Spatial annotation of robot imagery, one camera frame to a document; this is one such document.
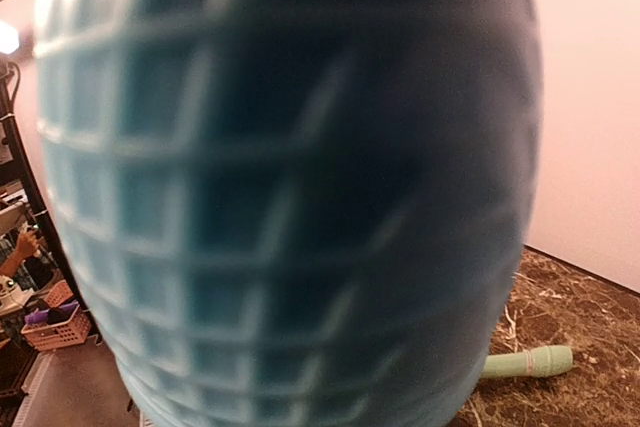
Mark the pink plastic basket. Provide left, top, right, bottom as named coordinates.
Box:
left=21, top=280, right=91, bottom=352

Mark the teal toy microphone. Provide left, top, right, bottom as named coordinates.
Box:
left=481, top=345, right=573, bottom=379

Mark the blue toy microphone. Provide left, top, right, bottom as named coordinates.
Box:
left=34, top=0, right=542, bottom=426

